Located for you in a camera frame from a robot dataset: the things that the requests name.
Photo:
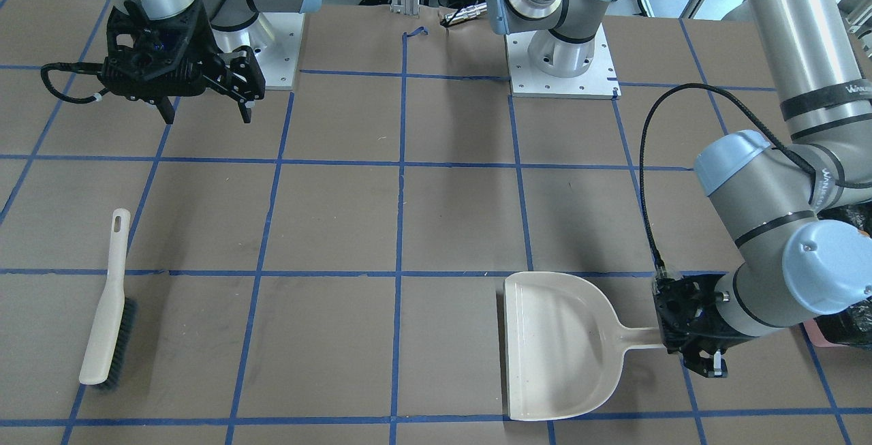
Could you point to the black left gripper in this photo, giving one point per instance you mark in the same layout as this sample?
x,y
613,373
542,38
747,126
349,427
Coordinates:
x,y
703,333

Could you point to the beige hand brush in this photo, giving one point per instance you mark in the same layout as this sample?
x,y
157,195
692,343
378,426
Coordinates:
x,y
114,317

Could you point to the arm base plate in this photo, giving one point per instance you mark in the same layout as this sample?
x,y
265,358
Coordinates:
x,y
542,66
276,39

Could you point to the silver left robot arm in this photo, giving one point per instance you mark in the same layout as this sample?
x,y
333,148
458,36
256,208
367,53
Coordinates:
x,y
769,196

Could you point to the beige plastic dustpan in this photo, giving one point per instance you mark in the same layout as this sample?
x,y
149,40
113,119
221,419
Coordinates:
x,y
564,345

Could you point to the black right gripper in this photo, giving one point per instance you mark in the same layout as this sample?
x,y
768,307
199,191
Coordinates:
x,y
205,37

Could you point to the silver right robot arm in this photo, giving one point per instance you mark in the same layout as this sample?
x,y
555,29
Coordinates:
x,y
221,13

